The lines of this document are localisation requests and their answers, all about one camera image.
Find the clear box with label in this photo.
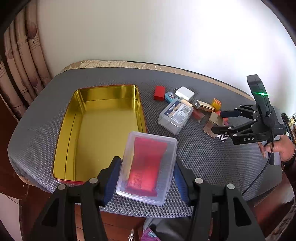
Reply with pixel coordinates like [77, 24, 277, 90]
[158, 99, 193, 135]

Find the white power adapter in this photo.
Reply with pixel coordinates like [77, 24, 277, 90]
[175, 86, 195, 102]

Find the blue cartoon tape measure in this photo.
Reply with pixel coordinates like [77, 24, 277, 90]
[165, 91, 178, 103]

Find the red rectangular block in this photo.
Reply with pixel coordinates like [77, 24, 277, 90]
[154, 86, 166, 101]

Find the clear box with red cards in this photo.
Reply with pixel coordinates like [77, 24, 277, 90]
[116, 132, 178, 206]

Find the person's right hand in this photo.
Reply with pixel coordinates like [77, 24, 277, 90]
[258, 135, 295, 162]

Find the black white zigzag card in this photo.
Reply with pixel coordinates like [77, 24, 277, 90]
[216, 134, 229, 142]

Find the yellow orange striped block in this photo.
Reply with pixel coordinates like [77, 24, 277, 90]
[211, 98, 222, 111]

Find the dark red small box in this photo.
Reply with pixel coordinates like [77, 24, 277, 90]
[192, 108, 205, 123]

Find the gold metal lighter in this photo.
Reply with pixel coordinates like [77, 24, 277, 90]
[193, 99, 216, 112]

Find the grey honeycomb table mat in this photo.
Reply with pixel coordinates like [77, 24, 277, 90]
[8, 67, 282, 218]

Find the purple patterned clothing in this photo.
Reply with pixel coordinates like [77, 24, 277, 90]
[140, 227, 161, 241]

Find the gold tin box red rim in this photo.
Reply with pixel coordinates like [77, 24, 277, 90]
[53, 85, 147, 184]

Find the beige patterned curtain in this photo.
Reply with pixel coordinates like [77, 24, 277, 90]
[1, 1, 52, 120]

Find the black cable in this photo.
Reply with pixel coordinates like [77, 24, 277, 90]
[241, 133, 276, 196]

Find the black camera with green light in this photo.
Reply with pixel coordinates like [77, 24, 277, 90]
[247, 74, 272, 116]

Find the beaded wrist bracelet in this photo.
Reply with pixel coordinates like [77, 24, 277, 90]
[280, 144, 296, 166]

